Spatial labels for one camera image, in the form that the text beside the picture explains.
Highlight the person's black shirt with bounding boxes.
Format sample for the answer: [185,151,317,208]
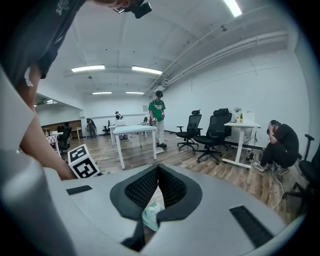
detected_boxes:
[0,0,87,89]

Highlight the white card box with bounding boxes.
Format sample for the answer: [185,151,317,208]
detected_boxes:
[243,110,256,125]

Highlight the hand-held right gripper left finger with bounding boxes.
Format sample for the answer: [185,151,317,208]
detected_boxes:
[43,163,160,256]

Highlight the checkered cloth table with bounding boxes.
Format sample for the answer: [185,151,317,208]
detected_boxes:
[44,134,62,157]

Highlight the black head-mounted camera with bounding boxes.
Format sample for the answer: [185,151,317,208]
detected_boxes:
[123,0,153,20]

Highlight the light blue table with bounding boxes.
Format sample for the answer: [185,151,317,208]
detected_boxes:
[112,125,159,170]

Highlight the white long desk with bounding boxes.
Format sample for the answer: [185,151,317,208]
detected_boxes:
[108,123,131,147]

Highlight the white power cable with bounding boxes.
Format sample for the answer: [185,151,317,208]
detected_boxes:
[271,169,285,211]

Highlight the flower vase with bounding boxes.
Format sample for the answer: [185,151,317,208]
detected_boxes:
[233,106,244,125]

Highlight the black office chair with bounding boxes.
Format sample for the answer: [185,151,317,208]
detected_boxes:
[175,108,204,154]
[57,124,73,154]
[102,119,112,137]
[218,107,234,151]
[282,133,320,216]
[192,109,232,166]

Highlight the white standing desk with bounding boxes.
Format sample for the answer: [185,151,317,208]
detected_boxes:
[221,121,262,171]

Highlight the person's head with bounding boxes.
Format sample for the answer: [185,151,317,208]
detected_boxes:
[93,0,134,12]

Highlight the white wavy strip cable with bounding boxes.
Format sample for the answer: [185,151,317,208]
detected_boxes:
[95,140,112,166]

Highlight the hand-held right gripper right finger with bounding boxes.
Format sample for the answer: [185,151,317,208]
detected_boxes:
[143,163,287,256]

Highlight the person's left forearm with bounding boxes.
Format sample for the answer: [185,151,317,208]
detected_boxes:
[19,113,77,182]

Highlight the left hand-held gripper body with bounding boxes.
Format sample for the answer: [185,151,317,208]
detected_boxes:
[67,143,104,180]

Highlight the white ceiling pipes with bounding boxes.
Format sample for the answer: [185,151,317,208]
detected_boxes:
[147,30,289,92]

